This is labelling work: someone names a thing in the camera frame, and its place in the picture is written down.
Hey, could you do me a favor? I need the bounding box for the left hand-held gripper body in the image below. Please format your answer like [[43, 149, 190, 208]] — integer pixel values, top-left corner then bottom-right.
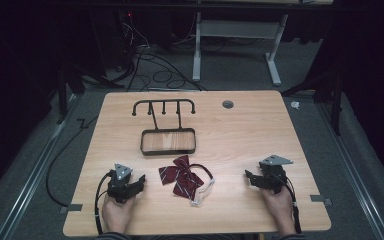
[[106, 162, 136, 204]]

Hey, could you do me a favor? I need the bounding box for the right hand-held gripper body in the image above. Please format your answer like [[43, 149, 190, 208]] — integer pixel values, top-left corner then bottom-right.
[[258, 154, 295, 195]]

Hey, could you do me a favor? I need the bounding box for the dark red striped bow tie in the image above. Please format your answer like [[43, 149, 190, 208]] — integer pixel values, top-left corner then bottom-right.
[[158, 154, 216, 207]]

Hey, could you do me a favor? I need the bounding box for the black metal hook rack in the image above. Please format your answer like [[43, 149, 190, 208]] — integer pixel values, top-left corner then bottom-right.
[[131, 98, 197, 157]]

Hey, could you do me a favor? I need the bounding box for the person's left hand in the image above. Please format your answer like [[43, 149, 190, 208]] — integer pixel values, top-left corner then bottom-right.
[[101, 193, 137, 235]]

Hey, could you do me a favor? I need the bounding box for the person's right hand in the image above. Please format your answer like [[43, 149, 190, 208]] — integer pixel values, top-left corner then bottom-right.
[[260, 186, 297, 236]]

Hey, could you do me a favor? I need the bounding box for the grey tape strip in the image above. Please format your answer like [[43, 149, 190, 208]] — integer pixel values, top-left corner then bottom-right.
[[58, 203, 84, 215], [309, 194, 333, 207]]

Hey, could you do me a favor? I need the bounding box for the person's right sleeve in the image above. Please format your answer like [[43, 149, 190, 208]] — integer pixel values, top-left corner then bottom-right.
[[277, 233, 308, 240]]

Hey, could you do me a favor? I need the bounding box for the black metal stand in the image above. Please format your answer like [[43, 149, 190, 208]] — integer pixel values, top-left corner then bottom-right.
[[280, 64, 345, 137], [55, 62, 125, 125]]

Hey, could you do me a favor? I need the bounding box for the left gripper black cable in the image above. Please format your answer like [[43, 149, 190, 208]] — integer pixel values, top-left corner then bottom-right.
[[93, 170, 115, 236]]

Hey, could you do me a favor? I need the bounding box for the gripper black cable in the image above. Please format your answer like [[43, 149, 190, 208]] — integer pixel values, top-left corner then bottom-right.
[[93, 170, 115, 236], [279, 174, 303, 235]]

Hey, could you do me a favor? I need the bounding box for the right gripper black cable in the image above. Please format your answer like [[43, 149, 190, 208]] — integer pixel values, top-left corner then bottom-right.
[[279, 174, 303, 235]]

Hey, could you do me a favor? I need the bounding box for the long black floor cable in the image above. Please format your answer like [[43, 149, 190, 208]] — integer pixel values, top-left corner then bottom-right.
[[45, 114, 98, 208]]

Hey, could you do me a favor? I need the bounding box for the silver floor rail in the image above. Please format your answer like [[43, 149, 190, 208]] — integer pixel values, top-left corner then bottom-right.
[[0, 94, 81, 240], [315, 99, 384, 240]]

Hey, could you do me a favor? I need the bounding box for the tangle of black floor cables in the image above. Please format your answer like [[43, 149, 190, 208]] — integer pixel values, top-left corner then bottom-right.
[[113, 11, 208, 93]]

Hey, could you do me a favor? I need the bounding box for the white metal desk frame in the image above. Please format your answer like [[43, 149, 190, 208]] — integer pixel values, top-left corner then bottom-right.
[[191, 10, 290, 87]]

